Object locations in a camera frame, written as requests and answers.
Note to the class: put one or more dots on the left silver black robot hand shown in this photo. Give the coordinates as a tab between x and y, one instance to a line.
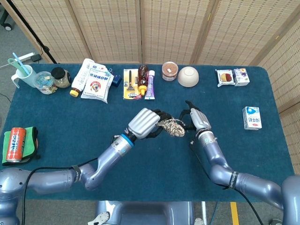
143	123

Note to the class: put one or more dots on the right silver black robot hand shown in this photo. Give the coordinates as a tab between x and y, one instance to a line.
199	119

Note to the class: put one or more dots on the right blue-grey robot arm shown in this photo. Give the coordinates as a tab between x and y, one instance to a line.
215	154

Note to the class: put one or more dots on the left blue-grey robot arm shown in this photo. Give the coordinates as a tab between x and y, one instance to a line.
105	157

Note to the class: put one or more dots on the white blue milk carton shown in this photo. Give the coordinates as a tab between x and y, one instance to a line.
252	118

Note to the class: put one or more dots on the red soda can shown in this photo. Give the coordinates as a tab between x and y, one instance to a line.
15	145

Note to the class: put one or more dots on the purple white toothpaste tube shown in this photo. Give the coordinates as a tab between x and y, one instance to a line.
150	86

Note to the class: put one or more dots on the razor in yellow blister pack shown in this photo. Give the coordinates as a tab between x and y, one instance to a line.
130	85

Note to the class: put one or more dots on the cream upturned bowl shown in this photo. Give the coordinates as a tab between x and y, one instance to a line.
188	77

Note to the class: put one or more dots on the brown honey bottle yellow cap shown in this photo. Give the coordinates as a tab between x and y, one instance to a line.
143	77

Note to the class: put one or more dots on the white snack packet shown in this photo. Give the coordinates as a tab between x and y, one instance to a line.
225	78

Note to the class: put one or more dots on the dark blue small box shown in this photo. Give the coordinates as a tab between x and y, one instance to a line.
117	80

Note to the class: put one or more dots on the orange-lid plastic jar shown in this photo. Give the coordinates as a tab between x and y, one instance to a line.
170	71

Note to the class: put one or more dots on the white sugar bag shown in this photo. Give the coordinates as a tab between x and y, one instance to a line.
97	87

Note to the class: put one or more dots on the white purple small carton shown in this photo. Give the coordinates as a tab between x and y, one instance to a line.
241	77

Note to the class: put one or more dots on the blue binder clip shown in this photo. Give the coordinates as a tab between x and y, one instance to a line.
109	71

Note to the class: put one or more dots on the blue carpet table cloth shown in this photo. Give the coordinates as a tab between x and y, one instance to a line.
70	117

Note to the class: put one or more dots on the white-label bottle with yellow cap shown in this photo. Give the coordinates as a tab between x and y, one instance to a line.
78	80

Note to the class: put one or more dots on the blue-grey robot torso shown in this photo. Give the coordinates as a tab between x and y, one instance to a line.
145	213

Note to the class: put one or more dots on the clear jar with black lid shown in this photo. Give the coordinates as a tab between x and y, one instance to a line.
62	78

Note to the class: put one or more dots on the clear plastic tub of clips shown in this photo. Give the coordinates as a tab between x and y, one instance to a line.
44	83

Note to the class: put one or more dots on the green folded cloth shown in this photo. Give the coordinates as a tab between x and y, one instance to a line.
31	140

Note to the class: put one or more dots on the pale green mug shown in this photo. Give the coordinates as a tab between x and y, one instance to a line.
29	79

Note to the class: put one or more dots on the black power adapter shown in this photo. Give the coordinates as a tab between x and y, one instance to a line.
36	57

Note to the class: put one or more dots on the light blue straw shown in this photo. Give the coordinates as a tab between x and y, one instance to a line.
21	63

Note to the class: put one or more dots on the white power strip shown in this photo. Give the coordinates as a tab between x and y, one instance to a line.
24	57

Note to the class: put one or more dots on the black tripod stand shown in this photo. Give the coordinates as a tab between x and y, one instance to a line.
30	32

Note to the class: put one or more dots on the pale green stirrer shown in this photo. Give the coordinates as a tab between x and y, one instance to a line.
11	61

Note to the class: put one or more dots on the dark wheeled cart base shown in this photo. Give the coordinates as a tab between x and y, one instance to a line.
5	20

